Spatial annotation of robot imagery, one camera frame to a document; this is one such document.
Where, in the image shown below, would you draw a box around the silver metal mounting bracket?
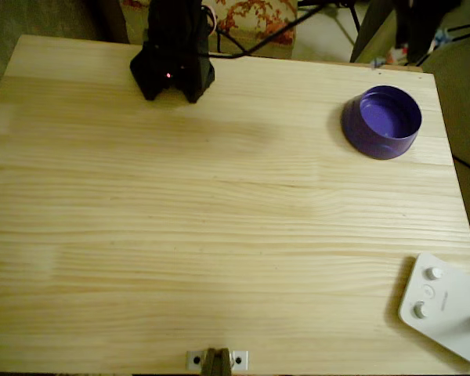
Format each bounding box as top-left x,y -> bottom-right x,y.
186,349 -> 248,371

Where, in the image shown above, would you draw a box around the brown clamp post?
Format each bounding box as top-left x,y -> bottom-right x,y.
201,346 -> 234,376

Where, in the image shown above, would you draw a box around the white lamp base with knobs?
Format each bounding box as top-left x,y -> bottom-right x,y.
398,252 -> 470,371

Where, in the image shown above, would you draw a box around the thin black base cable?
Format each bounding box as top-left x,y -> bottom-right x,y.
215,29 -> 248,56

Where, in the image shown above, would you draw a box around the black robot arm with base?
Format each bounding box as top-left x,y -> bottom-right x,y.
128,0 -> 216,105

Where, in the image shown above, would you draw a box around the floral upholstered cushion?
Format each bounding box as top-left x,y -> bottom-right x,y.
121,0 -> 298,60

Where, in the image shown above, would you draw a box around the red white black servo wire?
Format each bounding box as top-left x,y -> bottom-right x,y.
201,3 -> 219,33

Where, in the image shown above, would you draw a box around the black cable beside table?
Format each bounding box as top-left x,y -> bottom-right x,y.
452,154 -> 470,186

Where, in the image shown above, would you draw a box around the person in dark clothing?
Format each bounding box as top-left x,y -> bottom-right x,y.
391,0 -> 455,66

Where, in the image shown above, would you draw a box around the black tripod legs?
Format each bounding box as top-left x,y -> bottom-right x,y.
297,0 -> 363,38

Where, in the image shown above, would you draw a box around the purple plastic bowl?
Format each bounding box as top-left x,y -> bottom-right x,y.
340,85 -> 423,161

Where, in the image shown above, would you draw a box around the thick black power cable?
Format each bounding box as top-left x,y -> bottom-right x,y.
209,5 -> 322,60

